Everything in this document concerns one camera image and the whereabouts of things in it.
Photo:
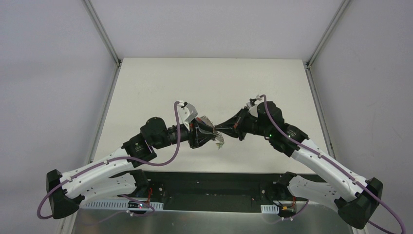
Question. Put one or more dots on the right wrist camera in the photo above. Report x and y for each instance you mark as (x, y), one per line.
(252, 106)

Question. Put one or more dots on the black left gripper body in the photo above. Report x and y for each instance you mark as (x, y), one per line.
(194, 133)

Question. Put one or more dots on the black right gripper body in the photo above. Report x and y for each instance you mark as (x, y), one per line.
(240, 122)

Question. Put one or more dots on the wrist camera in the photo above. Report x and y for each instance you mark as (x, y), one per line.
(252, 106)
(187, 112)

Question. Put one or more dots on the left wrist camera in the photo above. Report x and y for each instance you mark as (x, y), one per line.
(187, 112)

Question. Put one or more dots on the silver key organiser plate with rings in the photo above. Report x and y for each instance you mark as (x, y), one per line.
(219, 140)

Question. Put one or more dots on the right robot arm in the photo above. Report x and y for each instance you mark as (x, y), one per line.
(352, 196)

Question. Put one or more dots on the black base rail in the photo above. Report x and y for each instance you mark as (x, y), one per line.
(215, 192)

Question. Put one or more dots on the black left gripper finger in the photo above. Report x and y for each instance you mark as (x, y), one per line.
(205, 124)
(203, 138)

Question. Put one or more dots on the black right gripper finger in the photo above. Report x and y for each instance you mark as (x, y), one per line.
(234, 133)
(229, 124)

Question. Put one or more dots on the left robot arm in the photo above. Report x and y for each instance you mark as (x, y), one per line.
(119, 173)

